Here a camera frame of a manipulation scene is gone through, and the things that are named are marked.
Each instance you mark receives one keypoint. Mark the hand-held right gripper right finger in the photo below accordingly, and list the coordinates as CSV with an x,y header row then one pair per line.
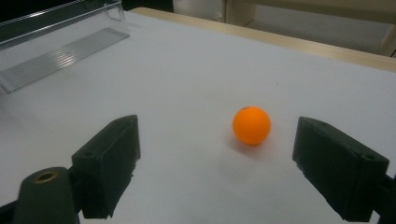
x,y
339,168

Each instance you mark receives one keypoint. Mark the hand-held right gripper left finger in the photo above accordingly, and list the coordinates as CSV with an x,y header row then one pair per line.
x,y
106,161

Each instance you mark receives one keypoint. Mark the orange table tennis ball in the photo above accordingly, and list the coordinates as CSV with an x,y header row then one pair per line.
x,y
251,125

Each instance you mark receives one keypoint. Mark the clear plastic container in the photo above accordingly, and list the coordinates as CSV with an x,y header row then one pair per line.
x,y
62,56

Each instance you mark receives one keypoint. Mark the white table cover sheet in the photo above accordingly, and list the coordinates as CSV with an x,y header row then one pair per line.
x,y
186,77

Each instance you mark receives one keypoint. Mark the light wooden furniture frame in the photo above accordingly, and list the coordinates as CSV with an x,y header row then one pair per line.
x,y
239,12

